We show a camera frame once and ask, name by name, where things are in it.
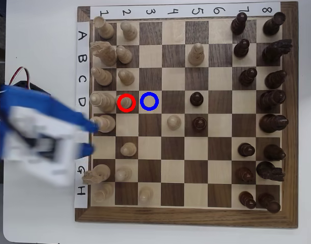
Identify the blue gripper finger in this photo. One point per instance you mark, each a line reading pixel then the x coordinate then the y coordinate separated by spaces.
pixel 85 150

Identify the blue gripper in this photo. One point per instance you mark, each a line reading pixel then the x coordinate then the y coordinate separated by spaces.
pixel 68 115

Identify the light wooden chess pawn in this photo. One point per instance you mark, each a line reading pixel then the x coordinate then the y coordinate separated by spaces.
pixel 173 122
pixel 126 102
pixel 128 30
pixel 124 54
pixel 128 148
pixel 126 77
pixel 123 173
pixel 145 194

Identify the light wooden chess knight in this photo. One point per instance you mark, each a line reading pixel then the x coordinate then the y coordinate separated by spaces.
pixel 104 52
pixel 96 173

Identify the light wooden chess king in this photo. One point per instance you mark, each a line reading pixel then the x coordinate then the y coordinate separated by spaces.
pixel 107 123

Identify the light wooden chess queen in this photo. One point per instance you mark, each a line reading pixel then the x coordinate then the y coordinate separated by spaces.
pixel 103 101

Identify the light wooden chess rook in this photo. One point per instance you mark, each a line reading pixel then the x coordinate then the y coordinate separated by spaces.
pixel 103 193
pixel 103 27

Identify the light wooden chess bishop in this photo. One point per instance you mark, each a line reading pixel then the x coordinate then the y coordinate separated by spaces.
pixel 101 75
pixel 196 54

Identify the white letter label strip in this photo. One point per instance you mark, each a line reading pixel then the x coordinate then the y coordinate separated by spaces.
pixel 80 45

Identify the wooden chessboard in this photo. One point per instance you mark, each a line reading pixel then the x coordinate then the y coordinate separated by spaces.
pixel 173 170

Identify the dark wooden chess pawn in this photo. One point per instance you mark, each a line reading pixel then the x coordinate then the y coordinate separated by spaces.
pixel 241 47
pixel 248 76
pixel 199 123
pixel 239 23
pixel 247 199
pixel 246 149
pixel 244 174
pixel 196 98

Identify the white number label strip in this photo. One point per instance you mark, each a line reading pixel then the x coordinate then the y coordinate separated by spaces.
pixel 163 10

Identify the dark wooden chess knight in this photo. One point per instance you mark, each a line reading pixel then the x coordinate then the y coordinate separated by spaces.
pixel 268 170
pixel 276 50

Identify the dark wooden chess bishop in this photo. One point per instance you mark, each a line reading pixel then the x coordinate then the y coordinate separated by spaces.
pixel 274 152
pixel 275 78

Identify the dark wooden chess king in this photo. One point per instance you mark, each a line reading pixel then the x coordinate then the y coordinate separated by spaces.
pixel 273 123

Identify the dark wooden chess rook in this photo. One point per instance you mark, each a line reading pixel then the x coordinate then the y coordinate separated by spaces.
pixel 269 202
pixel 273 23

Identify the dark wooden chess queen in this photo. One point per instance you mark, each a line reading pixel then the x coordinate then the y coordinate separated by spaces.
pixel 271 99

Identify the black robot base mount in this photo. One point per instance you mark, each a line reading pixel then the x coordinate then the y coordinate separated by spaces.
pixel 39 90

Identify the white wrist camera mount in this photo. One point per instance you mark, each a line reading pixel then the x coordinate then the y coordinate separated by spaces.
pixel 40 167

